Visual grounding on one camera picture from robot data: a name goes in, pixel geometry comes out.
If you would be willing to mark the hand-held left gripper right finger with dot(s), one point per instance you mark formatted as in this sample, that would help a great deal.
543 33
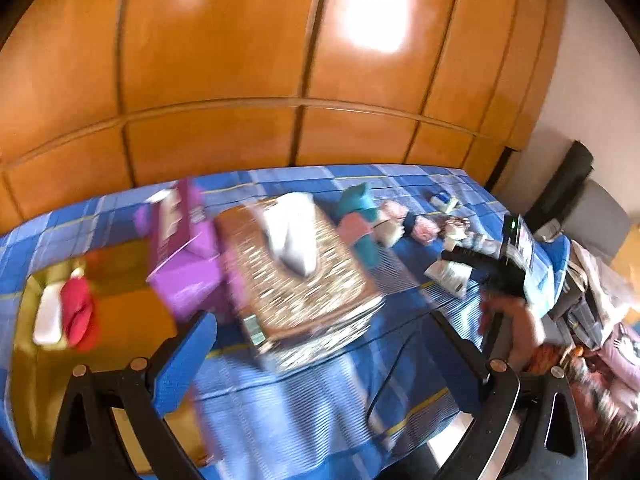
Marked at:
495 390

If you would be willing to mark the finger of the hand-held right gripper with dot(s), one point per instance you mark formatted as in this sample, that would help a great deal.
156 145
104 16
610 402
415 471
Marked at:
465 260

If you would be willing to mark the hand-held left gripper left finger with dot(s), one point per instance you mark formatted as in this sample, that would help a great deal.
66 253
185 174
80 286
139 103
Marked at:
182 365

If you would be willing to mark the red soft cloth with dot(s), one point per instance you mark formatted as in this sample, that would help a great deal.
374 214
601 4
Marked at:
80 315

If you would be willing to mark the white soft pad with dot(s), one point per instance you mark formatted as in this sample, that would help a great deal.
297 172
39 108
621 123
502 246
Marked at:
47 315

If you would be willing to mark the person's right hand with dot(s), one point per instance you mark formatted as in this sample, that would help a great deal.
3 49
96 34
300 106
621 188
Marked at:
520 327

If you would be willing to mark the brown white patterned scrunchie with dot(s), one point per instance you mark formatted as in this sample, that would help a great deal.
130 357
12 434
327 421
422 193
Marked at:
454 225

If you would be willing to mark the white and blue packet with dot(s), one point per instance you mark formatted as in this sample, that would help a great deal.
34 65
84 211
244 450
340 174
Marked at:
445 202

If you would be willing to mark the golden tray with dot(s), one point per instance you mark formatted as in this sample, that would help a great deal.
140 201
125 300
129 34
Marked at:
125 310

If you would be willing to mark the pile of clothes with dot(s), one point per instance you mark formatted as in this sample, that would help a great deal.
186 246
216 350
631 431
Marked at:
595 280

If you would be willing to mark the purple cardboard box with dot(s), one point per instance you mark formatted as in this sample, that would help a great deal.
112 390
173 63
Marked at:
185 270

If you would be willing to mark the pink and teal sock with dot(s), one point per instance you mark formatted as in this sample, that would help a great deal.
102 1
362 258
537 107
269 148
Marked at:
367 250

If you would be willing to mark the grey chair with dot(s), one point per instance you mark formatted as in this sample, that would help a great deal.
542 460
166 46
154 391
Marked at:
595 220

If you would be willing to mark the person's patterned clothing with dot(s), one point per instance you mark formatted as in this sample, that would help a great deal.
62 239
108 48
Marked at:
605 410

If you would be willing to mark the black rolled mat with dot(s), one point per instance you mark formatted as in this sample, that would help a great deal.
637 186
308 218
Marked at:
565 180

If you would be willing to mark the teal cloth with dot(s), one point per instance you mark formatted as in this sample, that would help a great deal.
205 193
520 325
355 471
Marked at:
357 202

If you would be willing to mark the blue plaid bedsheet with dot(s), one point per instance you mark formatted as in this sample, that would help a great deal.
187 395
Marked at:
310 410

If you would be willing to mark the brown patterned tissue box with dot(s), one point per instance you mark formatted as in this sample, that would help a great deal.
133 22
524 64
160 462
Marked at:
310 305

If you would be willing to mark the white tissue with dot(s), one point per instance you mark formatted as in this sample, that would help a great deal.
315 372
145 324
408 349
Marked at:
290 235

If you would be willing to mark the wooden wardrobe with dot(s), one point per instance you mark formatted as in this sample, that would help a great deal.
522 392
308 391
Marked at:
225 60

